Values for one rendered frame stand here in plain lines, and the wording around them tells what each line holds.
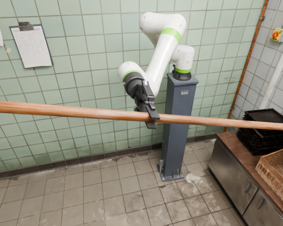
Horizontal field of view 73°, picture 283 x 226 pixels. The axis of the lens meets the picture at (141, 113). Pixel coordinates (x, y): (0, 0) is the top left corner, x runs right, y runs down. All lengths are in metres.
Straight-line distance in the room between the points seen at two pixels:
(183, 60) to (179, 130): 0.67
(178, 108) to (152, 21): 0.78
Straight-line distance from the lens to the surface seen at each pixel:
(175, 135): 1.86
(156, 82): 0.95
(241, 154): 1.97
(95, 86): 1.92
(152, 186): 2.26
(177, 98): 1.62
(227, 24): 2.17
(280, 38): 2.13
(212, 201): 2.28
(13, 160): 2.58
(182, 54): 1.52
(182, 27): 1.16
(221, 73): 2.35
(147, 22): 1.22
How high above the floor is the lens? 1.87
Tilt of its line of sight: 35 degrees down
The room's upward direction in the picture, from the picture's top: straight up
